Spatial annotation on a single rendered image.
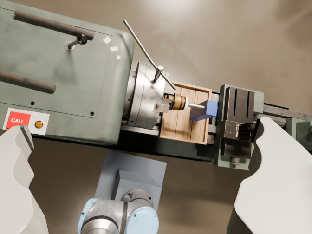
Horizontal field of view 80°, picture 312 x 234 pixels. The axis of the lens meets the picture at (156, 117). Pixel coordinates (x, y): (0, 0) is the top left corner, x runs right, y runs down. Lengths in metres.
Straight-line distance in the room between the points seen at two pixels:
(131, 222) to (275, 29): 3.02
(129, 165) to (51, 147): 1.02
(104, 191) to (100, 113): 0.65
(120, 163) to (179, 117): 0.47
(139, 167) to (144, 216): 0.59
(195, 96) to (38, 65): 0.87
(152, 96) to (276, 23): 2.74
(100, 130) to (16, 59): 0.39
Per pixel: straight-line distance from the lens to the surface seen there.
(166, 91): 0.96
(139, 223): 0.72
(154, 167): 1.28
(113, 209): 0.72
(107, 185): 1.27
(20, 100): 0.82
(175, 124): 1.17
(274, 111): 1.59
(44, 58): 0.84
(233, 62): 2.64
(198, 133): 1.22
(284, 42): 3.28
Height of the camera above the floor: 1.99
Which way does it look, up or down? 76 degrees down
